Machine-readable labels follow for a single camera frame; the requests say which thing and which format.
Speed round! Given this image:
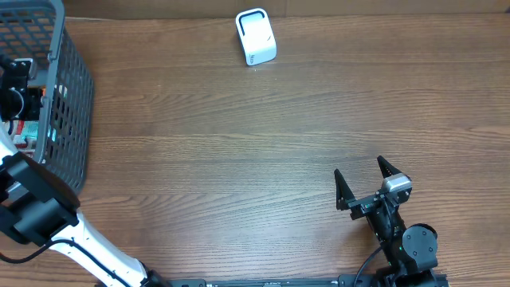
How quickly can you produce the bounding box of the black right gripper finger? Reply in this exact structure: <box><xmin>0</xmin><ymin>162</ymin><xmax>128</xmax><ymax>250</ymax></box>
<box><xmin>334</xmin><ymin>169</ymin><xmax>355</xmax><ymax>210</ymax></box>
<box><xmin>377</xmin><ymin>155</ymin><xmax>401</xmax><ymax>179</ymax></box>

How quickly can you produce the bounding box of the teal wipes packet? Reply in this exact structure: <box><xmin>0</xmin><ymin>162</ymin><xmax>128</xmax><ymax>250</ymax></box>
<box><xmin>22</xmin><ymin>121</ymin><xmax>38</xmax><ymax>146</ymax></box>

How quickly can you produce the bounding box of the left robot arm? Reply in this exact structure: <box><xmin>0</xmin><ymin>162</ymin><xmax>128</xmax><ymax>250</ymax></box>
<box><xmin>1</xmin><ymin>132</ymin><xmax>168</xmax><ymax>286</ymax></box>

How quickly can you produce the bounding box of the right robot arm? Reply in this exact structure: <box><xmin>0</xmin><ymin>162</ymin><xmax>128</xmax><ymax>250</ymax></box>
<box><xmin>334</xmin><ymin>155</ymin><xmax>448</xmax><ymax>286</ymax></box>

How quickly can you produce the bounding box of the white barcode scanner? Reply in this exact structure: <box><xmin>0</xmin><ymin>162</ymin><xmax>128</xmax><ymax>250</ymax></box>
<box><xmin>235</xmin><ymin>8</ymin><xmax>277</xmax><ymax>66</ymax></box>

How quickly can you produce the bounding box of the red white snack bar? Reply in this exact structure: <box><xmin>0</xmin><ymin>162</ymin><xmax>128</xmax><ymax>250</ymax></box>
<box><xmin>12</xmin><ymin>120</ymin><xmax>27</xmax><ymax>148</ymax></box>

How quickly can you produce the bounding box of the grey plastic mesh basket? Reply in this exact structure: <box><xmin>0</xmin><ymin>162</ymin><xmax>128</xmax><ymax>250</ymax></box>
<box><xmin>1</xmin><ymin>1</ymin><xmax>94</xmax><ymax>193</ymax></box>

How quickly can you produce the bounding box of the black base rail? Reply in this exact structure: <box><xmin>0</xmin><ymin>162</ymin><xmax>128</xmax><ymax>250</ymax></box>
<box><xmin>167</xmin><ymin>273</ymin><xmax>451</xmax><ymax>287</ymax></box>

